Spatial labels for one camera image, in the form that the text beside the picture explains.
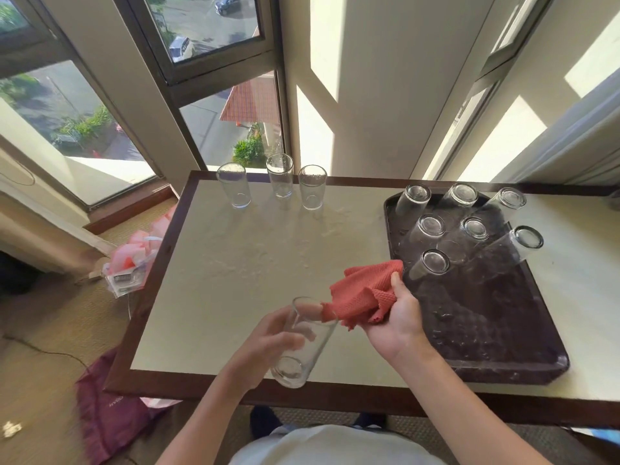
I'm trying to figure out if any person's right forearm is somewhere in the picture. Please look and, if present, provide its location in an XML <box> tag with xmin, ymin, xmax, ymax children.
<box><xmin>387</xmin><ymin>343</ymin><xmax>553</xmax><ymax>465</ymax></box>

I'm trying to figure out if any clear drinking glass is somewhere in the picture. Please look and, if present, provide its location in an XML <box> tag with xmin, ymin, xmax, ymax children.
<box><xmin>265</xmin><ymin>153</ymin><xmax>295</xmax><ymax>199</ymax></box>
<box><xmin>298</xmin><ymin>164</ymin><xmax>328</xmax><ymax>211</ymax></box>
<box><xmin>270</xmin><ymin>297</ymin><xmax>340</xmax><ymax>389</ymax></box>
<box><xmin>216</xmin><ymin>162</ymin><xmax>253</xmax><ymax>209</ymax></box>

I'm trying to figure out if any person's dark shoe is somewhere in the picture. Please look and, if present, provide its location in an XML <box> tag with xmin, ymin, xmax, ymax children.
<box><xmin>249</xmin><ymin>406</ymin><xmax>284</xmax><ymax>439</ymax></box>
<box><xmin>353</xmin><ymin>412</ymin><xmax>388</xmax><ymax>430</ymax></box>

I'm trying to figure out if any person's white shirt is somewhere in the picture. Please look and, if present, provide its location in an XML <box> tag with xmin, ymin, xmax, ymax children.
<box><xmin>230</xmin><ymin>424</ymin><xmax>447</xmax><ymax>465</ymax></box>

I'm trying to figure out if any red waffle cloth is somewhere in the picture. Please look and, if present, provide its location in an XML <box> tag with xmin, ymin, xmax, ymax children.
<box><xmin>322</xmin><ymin>260</ymin><xmax>405</xmax><ymax>331</ymax></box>

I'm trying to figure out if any group of clear glasses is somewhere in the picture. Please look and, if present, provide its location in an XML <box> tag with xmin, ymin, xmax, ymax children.
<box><xmin>394</xmin><ymin>183</ymin><xmax>544</xmax><ymax>282</ymax></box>

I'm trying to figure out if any person's right hand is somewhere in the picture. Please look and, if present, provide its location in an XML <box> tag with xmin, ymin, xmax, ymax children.
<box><xmin>360</xmin><ymin>272</ymin><xmax>430</xmax><ymax>367</ymax></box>

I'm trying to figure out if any person's left hand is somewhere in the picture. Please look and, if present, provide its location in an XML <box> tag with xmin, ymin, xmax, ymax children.
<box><xmin>226</xmin><ymin>304</ymin><xmax>324</xmax><ymax>391</ymax></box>

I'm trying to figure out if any red tiled roof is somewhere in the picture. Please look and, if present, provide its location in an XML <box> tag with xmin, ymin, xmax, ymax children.
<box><xmin>219</xmin><ymin>74</ymin><xmax>282</xmax><ymax>127</ymax></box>

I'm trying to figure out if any black floor cable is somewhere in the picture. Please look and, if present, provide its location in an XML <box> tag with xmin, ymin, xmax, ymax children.
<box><xmin>0</xmin><ymin>333</ymin><xmax>89</xmax><ymax>369</ymax></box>

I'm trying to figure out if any dark framed window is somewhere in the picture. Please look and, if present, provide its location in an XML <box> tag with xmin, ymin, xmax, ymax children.
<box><xmin>111</xmin><ymin>0</ymin><xmax>292</xmax><ymax>173</ymax></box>
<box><xmin>411</xmin><ymin>0</ymin><xmax>555</xmax><ymax>182</ymax></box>
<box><xmin>0</xmin><ymin>0</ymin><xmax>170</xmax><ymax>211</ymax></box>

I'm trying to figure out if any person's left forearm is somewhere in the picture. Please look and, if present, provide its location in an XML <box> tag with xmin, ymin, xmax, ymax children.
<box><xmin>156</xmin><ymin>368</ymin><xmax>255</xmax><ymax>465</ymax></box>

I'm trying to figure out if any pink plastic bag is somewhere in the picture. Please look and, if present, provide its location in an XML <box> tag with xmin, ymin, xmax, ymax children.
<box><xmin>103</xmin><ymin>205</ymin><xmax>178</xmax><ymax>299</ymax></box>

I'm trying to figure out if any white car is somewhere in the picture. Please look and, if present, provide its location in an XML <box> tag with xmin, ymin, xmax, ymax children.
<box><xmin>168</xmin><ymin>36</ymin><xmax>195</xmax><ymax>64</ymax></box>

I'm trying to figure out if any wooden framed table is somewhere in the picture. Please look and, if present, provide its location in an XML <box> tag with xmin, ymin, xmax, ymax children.
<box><xmin>104</xmin><ymin>170</ymin><xmax>620</xmax><ymax>429</ymax></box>

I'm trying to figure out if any maroon fabric bag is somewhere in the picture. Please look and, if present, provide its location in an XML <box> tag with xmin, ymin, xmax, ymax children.
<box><xmin>75</xmin><ymin>347</ymin><xmax>169</xmax><ymax>465</ymax></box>

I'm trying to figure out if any dark brown serving tray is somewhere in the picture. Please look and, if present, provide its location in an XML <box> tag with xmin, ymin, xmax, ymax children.
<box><xmin>384</xmin><ymin>191</ymin><xmax>571</xmax><ymax>386</ymax></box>

